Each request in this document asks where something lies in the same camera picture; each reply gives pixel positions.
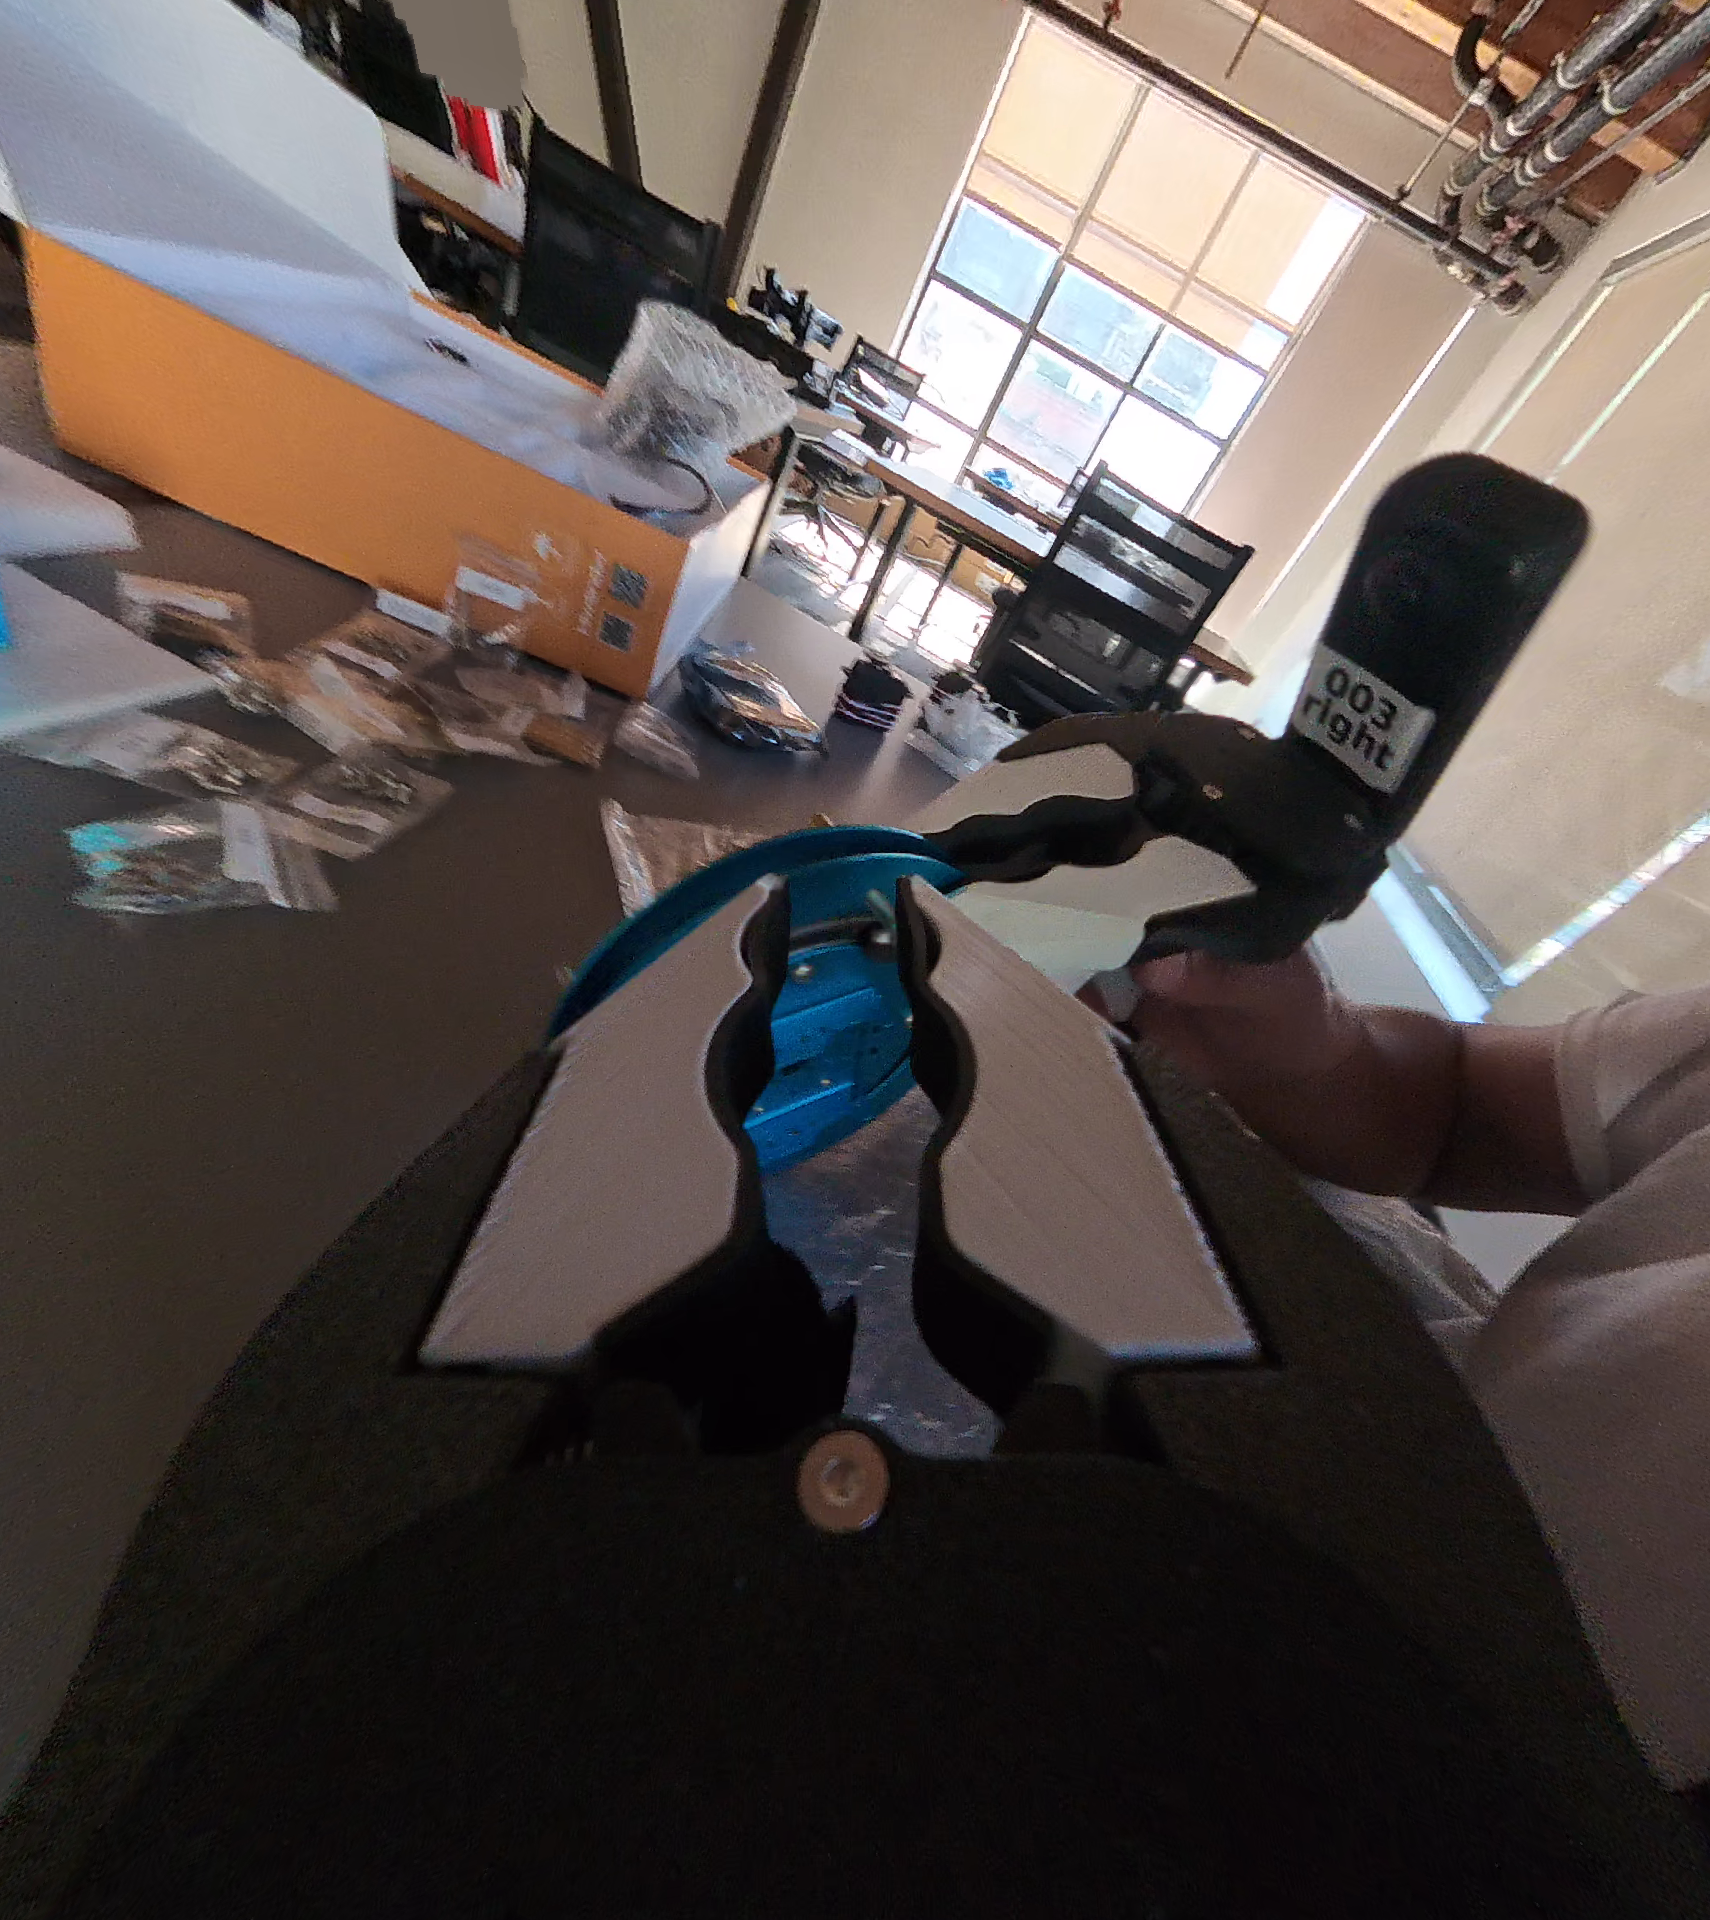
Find pile of clear parts bags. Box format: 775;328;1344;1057
24;531;704;919

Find black slatted chair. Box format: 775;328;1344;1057
972;458;1259;738

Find tall paned window with shades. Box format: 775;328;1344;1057
895;20;1378;521

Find large clear plastic bag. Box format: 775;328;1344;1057
597;793;1013;1469

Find bubble wrapped part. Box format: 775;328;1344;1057
597;297;798;469

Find person's right forearm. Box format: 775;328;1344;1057
1428;1008;1624;1220

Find clear bag with black part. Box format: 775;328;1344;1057
917;676;1025;782

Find black swivel chair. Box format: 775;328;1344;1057
828;337;934;458

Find blue metal turntable disc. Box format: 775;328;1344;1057
548;823;980;1181

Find blue bag of dark parts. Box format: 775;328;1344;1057
674;639;832;756

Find person's right hand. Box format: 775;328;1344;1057
1076;946;1459;1202

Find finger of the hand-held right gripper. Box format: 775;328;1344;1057
961;835;1259;996
909;743;1150;888

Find black high-back chair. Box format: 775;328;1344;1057
513;124;727;387

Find wooden background work table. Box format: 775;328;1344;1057
775;426;1259;693

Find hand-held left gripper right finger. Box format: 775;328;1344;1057
892;875;1262;1429

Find beige roller blinds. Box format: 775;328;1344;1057
1375;188;1710;1029

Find bundle of ceiling pipes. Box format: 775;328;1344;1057
1395;0;1710;315

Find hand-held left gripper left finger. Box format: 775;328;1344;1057
421;878;862;1454

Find orange and white cardboard box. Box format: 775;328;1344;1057
0;0;775;702

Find grey desk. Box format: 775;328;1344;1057
0;325;1054;1920

